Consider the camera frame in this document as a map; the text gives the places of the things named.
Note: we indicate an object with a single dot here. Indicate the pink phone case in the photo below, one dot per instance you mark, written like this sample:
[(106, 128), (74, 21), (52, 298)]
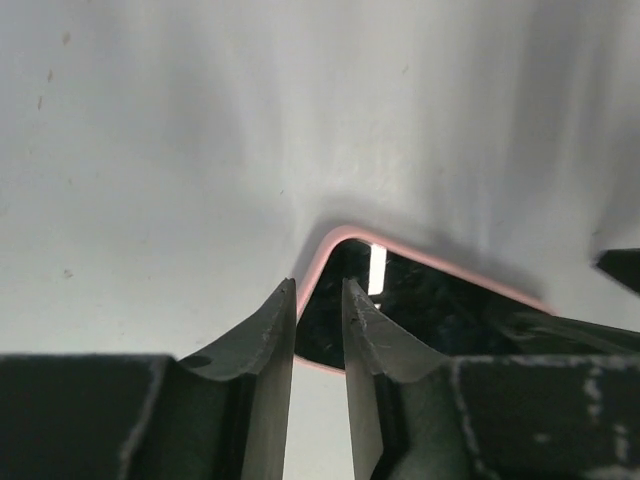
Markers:
[(320, 260)]

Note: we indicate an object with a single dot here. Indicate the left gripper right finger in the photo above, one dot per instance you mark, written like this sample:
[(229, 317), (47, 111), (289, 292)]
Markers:
[(415, 413)]

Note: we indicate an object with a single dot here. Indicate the black smartphone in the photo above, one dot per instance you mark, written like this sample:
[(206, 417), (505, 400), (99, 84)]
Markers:
[(538, 334)]

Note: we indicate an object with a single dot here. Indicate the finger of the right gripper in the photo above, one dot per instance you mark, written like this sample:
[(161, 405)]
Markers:
[(621, 265)]

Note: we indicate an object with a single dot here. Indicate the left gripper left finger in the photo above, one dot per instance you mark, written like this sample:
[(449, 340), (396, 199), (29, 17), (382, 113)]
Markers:
[(219, 413)]

